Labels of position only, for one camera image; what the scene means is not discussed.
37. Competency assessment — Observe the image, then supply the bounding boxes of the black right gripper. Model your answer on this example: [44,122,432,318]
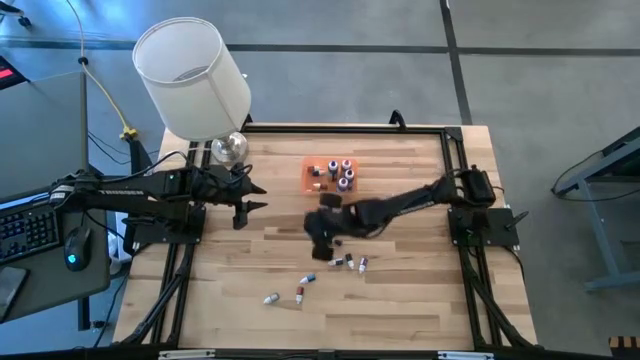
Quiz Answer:
[304,193,355,261]

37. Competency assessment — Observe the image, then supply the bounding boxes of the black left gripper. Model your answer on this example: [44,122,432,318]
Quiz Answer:
[199,162,269,231]

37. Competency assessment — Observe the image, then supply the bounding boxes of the orange plastic tray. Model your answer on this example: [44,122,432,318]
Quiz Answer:
[301,157,360,195]

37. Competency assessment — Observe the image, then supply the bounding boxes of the white shade table lamp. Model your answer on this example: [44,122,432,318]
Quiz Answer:
[132,16,253,165]

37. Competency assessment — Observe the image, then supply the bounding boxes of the black computer mouse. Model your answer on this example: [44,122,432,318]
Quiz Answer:
[63,225,94,273]

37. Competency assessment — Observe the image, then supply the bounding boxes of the grey desk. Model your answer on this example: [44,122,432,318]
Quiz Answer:
[0,182,112,326]

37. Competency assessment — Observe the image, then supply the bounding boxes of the grey computer monitor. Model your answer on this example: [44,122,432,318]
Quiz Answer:
[0,71,91,204]

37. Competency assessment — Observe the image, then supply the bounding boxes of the black keyboard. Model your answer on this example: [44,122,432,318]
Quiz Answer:
[0,197,62,264]

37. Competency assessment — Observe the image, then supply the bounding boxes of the black smartphone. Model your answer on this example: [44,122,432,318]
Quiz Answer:
[0,266,29,321]

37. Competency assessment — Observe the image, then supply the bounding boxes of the black device red display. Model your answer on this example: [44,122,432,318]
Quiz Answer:
[0,54,30,92]

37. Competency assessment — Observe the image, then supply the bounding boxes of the black chair caster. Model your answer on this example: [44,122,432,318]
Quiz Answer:
[0,0,32,29]

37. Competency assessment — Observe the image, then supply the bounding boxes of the black orange striped object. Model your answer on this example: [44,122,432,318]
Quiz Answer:
[608,335,640,357]

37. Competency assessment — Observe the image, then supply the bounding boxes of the black aluminium extrusion frame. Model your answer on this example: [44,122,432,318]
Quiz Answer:
[113,122,539,351]

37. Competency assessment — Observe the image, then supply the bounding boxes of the yellow power cable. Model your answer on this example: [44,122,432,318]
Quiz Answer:
[64,0,139,141]

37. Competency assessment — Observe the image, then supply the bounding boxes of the silver bracket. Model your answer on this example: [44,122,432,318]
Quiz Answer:
[437,350,496,360]
[157,349,217,360]

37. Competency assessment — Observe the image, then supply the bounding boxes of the grey metal table frame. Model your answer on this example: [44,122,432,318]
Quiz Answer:
[553,124,640,294]

